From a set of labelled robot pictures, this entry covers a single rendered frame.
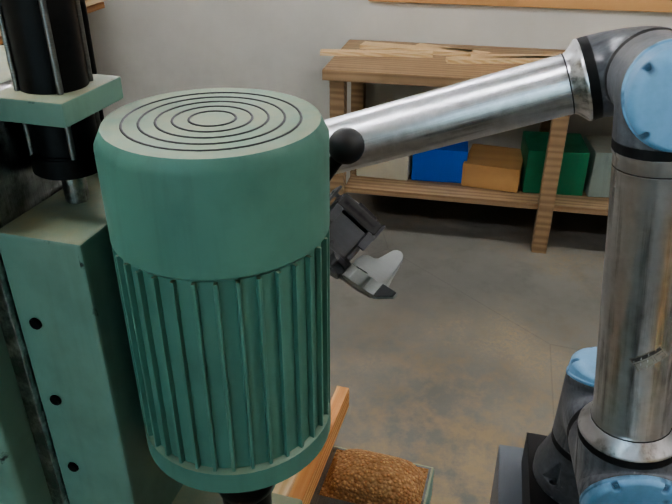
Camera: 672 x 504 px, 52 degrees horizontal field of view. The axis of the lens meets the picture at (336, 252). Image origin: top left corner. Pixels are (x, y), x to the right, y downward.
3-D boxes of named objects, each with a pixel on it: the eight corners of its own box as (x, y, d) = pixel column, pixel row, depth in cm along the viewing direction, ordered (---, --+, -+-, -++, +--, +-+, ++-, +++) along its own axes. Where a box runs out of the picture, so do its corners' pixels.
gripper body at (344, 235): (339, 182, 77) (323, 192, 89) (289, 239, 76) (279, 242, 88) (389, 228, 78) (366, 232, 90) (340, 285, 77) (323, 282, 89)
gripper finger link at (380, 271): (423, 259, 70) (368, 227, 77) (386, 303, 70) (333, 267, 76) (435, 275, 72) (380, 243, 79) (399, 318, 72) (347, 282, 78)
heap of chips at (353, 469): (417, 518, 93) (419, 499, 91) (318, 495, 96) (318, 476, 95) (428, 469, 101) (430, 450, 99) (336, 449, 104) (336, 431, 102)
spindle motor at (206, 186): (295, 518, 57) (281, 174, 42) (111, 472, 62) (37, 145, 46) (351, 385, 72) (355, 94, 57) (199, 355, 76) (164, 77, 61)
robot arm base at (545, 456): (534, 433, 143) (542, 395, 138) (630, 455, 139) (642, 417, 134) (530, 501, 127) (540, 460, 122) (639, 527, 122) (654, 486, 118)
